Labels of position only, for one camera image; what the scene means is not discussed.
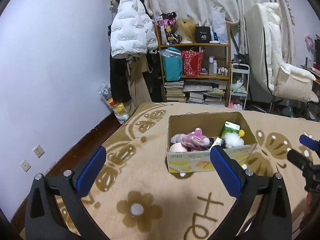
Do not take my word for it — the white fluffy plush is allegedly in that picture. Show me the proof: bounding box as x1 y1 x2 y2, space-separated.
224 129 245 148

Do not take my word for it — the green tissue pack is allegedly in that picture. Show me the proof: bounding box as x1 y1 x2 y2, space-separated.
221 121 240 139

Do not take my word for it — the pink fuzzy plush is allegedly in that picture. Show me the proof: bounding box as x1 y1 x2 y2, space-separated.
170 128 211 151

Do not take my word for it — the black Face tissue pack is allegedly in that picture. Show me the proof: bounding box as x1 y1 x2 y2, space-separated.
211 137 225 148

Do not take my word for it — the cardboard box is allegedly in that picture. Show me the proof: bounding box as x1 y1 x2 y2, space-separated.
167 112 257 174

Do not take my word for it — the beige patterned blanket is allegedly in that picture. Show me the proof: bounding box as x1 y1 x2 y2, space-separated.
19 101 320 240

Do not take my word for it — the white utility cart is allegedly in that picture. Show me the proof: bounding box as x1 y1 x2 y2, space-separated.
228 63 250 111

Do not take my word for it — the plastic bag on floor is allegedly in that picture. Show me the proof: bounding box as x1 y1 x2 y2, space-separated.
98 82 129 124

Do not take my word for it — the wooden shelf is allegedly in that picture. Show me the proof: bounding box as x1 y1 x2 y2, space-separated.
158 23 232 105

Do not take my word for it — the stack of books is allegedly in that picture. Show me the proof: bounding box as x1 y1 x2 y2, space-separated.
164 81 186 102

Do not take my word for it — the cream padded chair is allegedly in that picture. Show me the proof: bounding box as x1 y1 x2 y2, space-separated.
245 3 319 103

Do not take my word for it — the red gift bag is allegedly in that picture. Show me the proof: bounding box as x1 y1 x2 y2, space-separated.
182 50 204 77

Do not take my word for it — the black box with 40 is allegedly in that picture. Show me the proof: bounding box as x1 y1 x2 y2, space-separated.
195 26 211 43

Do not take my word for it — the teal bag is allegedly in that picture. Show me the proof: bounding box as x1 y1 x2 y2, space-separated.
159 47 183 81

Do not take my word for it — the blonde wig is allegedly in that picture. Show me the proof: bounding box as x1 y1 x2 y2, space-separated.
176 18 197 43

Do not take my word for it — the beige trench coat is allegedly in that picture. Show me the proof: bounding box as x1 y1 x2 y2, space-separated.
124 55 152 115

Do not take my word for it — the beige curtain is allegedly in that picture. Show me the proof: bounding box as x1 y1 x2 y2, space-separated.
149 0 295 63

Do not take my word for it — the white puffer jacket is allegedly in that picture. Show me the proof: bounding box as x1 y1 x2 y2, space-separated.
110 0 158 59

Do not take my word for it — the wall socket lower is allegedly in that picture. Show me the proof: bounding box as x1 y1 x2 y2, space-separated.
20 160 31 172

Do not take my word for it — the wall socket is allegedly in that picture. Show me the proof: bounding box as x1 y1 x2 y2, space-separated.
20 160 31 172
33 145 44 158

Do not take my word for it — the wall socket upper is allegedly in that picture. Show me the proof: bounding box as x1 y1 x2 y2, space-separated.
33 145 44 158

